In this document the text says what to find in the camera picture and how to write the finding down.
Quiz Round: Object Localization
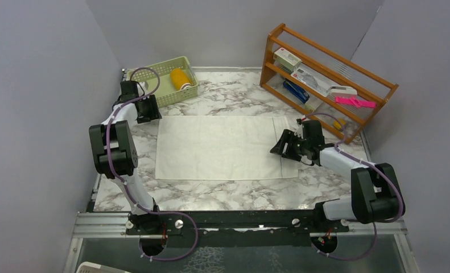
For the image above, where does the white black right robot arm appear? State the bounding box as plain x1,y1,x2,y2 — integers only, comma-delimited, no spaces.
270,119,405,231

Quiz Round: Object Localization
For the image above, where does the pink clip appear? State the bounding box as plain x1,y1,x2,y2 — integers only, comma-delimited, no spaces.
335,97,376,109

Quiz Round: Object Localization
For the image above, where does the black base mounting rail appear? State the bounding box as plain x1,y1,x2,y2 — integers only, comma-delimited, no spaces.
125,209,349,247

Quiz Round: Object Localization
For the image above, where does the yellow grey sponge block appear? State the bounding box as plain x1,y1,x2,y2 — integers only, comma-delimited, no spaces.
333,118,348,131

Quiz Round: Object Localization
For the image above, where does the white towel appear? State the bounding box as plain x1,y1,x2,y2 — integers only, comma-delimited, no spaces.
155,115,298,180

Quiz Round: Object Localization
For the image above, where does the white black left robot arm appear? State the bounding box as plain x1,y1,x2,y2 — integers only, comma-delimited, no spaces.
89,80,163,234

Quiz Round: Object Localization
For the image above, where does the yellow brown bear towel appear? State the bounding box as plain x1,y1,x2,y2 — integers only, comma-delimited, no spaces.
170,68,192,90

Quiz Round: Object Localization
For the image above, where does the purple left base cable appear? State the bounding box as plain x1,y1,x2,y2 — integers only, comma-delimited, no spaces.
138,213,200,263

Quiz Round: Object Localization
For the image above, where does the white green small box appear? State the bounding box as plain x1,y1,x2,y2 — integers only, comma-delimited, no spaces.
273,47,302,73

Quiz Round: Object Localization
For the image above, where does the white basket at bottom edge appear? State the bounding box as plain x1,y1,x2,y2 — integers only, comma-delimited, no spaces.
76,262,129,273

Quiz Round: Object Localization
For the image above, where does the white device on shelf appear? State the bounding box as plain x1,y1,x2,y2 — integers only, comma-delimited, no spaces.
328,85,358,98

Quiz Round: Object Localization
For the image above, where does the blue flat object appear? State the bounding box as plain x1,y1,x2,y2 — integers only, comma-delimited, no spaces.
283,80,309,104

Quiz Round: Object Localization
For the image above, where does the light green plastic basket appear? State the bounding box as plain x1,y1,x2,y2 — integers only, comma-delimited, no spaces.
123,56,199,108

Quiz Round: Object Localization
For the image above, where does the orange wooden shelf rack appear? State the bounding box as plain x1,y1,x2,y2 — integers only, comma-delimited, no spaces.
259,23,399,144

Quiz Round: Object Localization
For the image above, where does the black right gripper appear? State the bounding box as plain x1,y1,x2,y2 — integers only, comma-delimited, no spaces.
271,129,310,162

